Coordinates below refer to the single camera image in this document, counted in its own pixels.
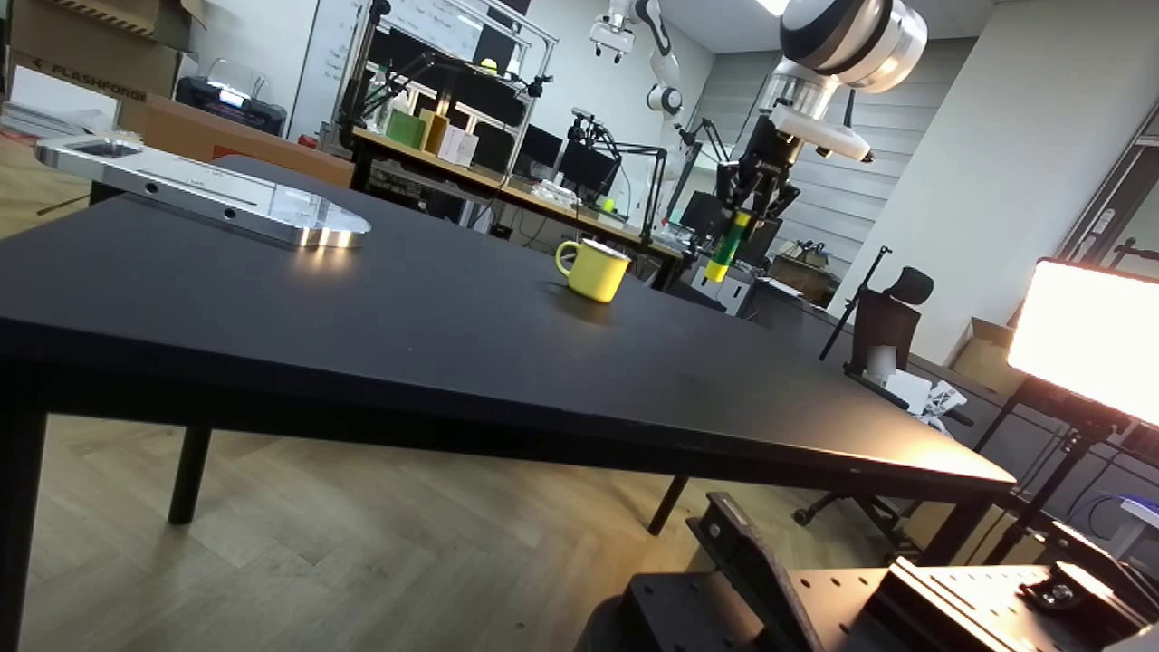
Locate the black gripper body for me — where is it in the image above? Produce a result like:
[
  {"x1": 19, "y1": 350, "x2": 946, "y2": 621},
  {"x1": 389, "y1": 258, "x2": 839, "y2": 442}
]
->
[{"x1": 718, "y1": 116, "x2": 801, "y2": 208}]

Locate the yellow green glue stick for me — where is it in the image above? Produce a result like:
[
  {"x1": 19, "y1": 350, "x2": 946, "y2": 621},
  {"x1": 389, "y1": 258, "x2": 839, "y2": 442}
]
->
[{"x1": 701, "y1": 208, "x2": 754, "y2": 281}]

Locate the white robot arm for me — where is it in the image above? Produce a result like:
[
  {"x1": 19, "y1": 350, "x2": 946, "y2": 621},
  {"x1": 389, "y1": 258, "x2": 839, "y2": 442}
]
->
[{"x1": 718, "y1": 0, "x2": 926, "y2": 219}]

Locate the yellow ceramic mug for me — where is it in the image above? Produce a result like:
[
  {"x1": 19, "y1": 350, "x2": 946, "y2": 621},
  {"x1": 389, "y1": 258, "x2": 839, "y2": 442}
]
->
[{"x1": 555, "y1": 239, "x2": 629, "y2": 304}]

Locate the black office chair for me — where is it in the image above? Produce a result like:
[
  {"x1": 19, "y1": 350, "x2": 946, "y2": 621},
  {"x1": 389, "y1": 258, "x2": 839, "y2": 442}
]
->
[{"x1": 792, "y1": 269, "x2": 935, "y2": 533}]

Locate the wooden workbench with shelves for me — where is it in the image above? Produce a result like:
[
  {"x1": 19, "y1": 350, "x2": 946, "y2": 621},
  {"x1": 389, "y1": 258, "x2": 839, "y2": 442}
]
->
[{"x1": 347, "y1": 0, "x2": 686, "y2": 291}]

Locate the black table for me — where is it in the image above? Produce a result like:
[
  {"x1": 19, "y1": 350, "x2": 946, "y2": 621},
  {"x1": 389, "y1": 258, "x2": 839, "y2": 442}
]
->
[{"x1": 0, "y1": 189, "x2": 1010, "y2": 652}]

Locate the bright studio light panel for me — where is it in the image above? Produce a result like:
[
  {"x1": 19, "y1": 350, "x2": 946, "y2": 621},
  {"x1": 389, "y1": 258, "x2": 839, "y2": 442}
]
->
[{"x1": 1005, "y1": 259, "x2": 1159, "y2": 425}]

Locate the cardboard box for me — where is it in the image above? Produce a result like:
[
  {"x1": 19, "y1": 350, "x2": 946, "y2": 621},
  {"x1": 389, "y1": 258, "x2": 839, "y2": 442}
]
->
[{"x1": 12, "y1": 0, "x2": 207, "y2": 101}]

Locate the silver metal mounting plate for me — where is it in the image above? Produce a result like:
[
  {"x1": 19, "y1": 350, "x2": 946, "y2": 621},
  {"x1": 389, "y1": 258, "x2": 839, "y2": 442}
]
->
[{"x1": 36, "y1": 132, "x2": 368, "y2": 251}]

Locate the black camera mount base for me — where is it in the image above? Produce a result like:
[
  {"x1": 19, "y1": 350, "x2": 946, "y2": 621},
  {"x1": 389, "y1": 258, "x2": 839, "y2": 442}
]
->
[{"x1": 624, "y1": 491, "x2": 1159, "y2": 652}]

